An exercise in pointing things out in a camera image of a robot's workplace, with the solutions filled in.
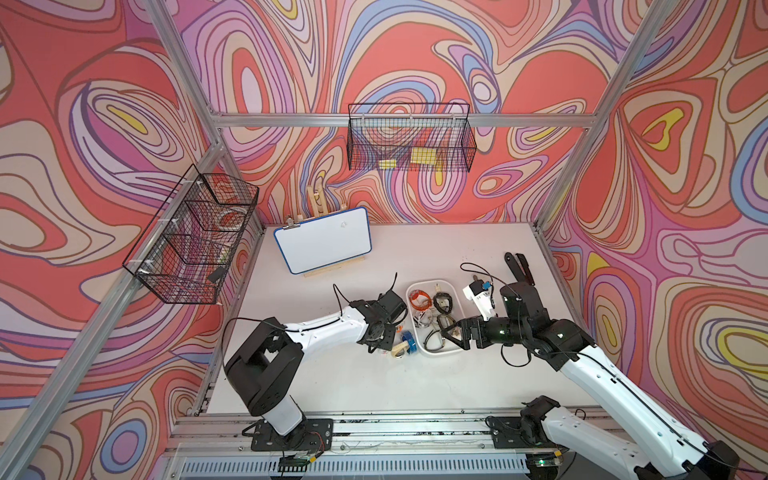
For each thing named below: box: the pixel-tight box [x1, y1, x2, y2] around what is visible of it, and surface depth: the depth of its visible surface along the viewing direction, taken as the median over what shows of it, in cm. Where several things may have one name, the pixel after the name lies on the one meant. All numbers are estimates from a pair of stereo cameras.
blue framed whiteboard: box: [274, 207, 373, 275], surface depth 93 cm
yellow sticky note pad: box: [410, 147, 437, 164], surface depth 92 cm
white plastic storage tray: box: [405, 279, 465, 356], surface depth 96 cm
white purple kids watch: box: [413, 310, 433, 328], surface depth 93 cm
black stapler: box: [504, 252, 535, 286], surface depth 107 cm
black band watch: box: [433, 292, 453, 314], surface depth 96 cm
